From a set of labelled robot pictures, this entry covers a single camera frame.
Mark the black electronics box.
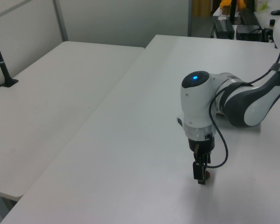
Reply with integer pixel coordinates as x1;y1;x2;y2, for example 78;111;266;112
236;24;263;42

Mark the black keyboard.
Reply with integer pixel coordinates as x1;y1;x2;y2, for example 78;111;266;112
239;10;260;26

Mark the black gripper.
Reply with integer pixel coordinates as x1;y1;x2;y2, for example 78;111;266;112
188;137;216;185

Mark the black monitor stand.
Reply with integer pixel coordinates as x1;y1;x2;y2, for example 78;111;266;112
230;0;239;25

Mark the black power supply box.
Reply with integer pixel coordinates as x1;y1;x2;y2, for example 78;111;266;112
214;20;236;39

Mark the grey metal partition post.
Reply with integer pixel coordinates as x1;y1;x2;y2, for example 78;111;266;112
52;0;69;42
188;0;193;37

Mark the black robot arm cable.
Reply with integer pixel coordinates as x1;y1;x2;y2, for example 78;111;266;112
206;22;280;168

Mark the black pole with base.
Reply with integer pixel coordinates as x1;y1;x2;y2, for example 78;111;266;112
0;23;19;88

